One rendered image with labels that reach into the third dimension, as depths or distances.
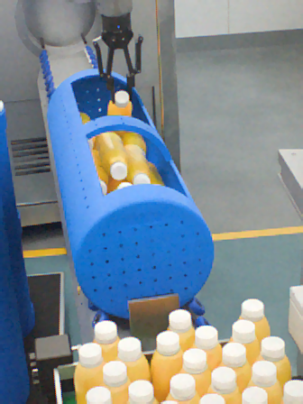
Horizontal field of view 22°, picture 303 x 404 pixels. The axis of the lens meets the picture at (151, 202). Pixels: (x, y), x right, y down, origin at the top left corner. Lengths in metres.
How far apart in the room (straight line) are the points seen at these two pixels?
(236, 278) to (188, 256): 1.97
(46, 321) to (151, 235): 1.59
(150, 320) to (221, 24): 5.33
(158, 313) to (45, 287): 1.77
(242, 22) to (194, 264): 5.27
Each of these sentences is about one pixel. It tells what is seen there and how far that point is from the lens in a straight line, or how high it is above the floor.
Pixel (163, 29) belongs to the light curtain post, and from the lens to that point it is 2.88.
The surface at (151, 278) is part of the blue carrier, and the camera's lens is 1.61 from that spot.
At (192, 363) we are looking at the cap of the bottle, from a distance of 1.34.
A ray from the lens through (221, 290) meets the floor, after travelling 3.47.
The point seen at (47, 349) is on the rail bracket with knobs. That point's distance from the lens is 1.53.
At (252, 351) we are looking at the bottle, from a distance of 1.42.
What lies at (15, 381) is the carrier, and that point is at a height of 0.27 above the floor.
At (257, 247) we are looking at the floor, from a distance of 3.79.
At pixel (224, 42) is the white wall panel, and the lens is 6.78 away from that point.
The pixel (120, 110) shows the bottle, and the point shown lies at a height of 1.18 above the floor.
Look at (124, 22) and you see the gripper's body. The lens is 2.04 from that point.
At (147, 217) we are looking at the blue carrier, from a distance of 1.54.
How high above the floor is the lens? 1.91
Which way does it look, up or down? 27 degrees down
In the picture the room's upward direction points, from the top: 3 degrees counter-clockwise
